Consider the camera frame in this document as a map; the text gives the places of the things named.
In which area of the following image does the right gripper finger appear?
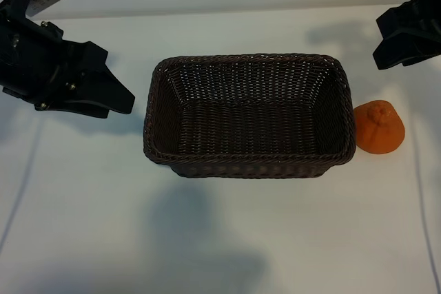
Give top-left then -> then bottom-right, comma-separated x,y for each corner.
376,0 -> 441,45
372,34 -> 441,71

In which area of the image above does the dark brown wicker basket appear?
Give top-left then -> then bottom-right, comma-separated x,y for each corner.
143,52 -> 357,180

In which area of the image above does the orange fruit with knob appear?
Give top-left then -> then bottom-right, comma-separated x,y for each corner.
353,99 -> 406,154

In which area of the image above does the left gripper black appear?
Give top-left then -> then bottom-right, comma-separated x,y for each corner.
0,8 -> 136,120

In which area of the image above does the black left camera bracket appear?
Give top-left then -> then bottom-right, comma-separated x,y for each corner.
0,0 -> 52,21

